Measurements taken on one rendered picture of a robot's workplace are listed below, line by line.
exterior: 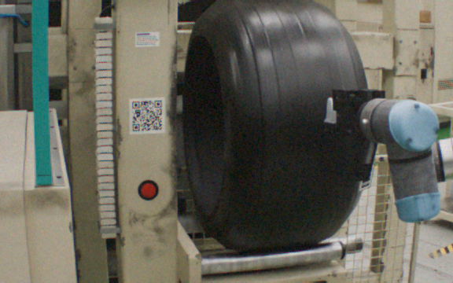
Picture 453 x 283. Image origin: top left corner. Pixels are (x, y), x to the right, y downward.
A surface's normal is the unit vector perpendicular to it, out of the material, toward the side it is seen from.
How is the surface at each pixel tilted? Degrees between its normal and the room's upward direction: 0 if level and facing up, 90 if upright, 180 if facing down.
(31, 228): 90
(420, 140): 83
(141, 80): 90
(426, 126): 83
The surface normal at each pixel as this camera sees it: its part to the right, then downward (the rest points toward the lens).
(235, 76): -0.49, -0.23
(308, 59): 0.22, -0.42
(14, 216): 0.26, 0.20
